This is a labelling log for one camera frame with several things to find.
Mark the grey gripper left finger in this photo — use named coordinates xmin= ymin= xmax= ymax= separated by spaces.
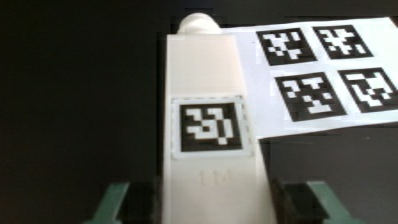
xmin=82 ymin=182 xmax=157 ymax=224

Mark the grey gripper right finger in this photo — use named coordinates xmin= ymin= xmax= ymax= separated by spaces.
xmin=272 ymin=180 xmax=350 ymax=224

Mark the white desk leg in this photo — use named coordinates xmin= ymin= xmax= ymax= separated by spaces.
xmin=162 ymin=13 xmax=277 ymax=224

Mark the fiducial marker sheet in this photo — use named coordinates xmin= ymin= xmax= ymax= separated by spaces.
xmin=224 ymin=17 xmax=398 ymax=138

